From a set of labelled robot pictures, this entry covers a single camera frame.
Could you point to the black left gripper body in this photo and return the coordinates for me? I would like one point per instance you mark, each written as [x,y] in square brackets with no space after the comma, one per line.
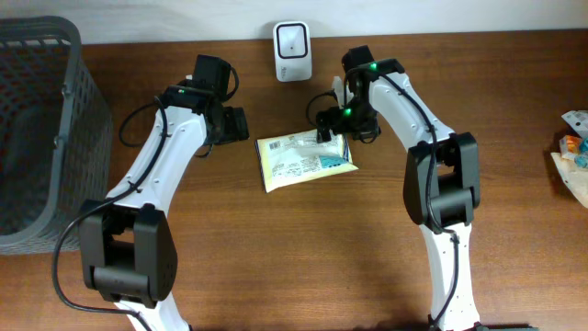
[233,127]

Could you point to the clear blister pack white card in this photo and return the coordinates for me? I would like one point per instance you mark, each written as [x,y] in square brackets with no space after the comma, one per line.
[578,120]

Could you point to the dark grey plastic basket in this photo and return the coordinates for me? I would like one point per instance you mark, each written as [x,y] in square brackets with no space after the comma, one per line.
[56,133]

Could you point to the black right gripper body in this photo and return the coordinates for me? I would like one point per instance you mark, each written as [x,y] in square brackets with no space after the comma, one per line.
[356,118]

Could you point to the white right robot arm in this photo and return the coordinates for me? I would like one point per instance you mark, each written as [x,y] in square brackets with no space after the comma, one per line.
[441,186]

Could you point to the small orange box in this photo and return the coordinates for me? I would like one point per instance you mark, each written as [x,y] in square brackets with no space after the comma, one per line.
[570,147]

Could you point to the white barcode scanner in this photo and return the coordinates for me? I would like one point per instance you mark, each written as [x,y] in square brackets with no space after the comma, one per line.
[292,49]

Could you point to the teal mouthwash bottle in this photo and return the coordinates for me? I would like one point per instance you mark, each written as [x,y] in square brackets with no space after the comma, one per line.
[581,158]

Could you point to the beige paper pouch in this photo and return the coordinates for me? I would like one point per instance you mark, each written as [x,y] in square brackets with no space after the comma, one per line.
[574,177]

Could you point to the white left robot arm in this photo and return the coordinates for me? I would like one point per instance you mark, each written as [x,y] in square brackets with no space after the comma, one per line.
[127,250]

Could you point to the yellow snack bag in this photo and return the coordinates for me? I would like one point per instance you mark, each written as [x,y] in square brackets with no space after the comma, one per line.
[298,157]

